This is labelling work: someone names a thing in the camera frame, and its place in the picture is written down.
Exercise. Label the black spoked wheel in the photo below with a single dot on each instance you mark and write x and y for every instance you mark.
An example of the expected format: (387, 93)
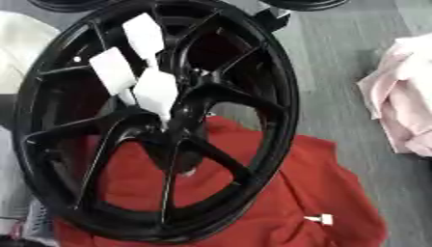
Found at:
(264, 106)

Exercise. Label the black round wheel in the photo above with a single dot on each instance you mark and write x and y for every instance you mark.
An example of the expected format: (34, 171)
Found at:
(306, 3)
(67, 4)

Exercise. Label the pink cloth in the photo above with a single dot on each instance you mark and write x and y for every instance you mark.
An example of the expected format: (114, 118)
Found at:
(406, 96)

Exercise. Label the white cloth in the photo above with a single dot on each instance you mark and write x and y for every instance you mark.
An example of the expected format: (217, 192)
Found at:
(19, 51)

